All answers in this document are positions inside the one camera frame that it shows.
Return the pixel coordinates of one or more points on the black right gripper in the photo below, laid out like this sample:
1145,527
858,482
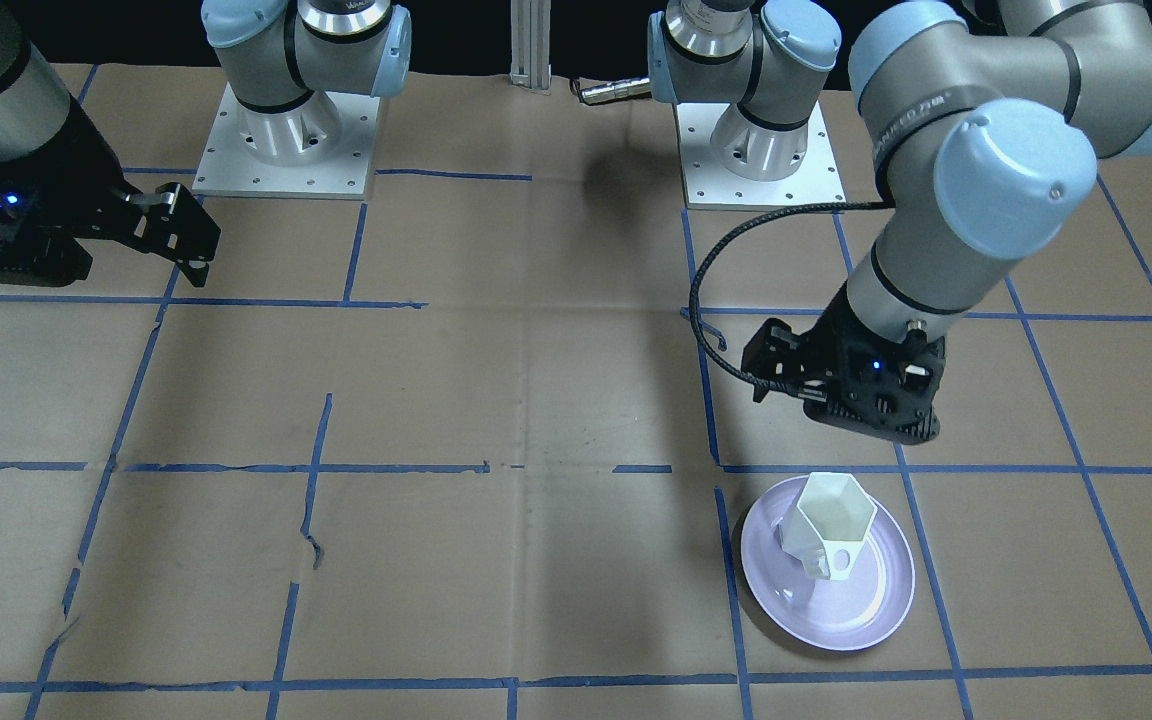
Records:
79,178

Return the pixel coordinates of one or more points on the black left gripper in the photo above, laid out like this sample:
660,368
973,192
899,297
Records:
829,341

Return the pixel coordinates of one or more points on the white faceted cup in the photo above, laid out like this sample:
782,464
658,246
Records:
826,524

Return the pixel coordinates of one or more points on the lavender plate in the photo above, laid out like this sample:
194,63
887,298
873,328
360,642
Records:
848,616

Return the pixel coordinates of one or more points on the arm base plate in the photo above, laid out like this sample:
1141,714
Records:
324,149
731,165

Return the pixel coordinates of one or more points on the aluminium frame post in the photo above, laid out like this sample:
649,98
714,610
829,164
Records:
529,29

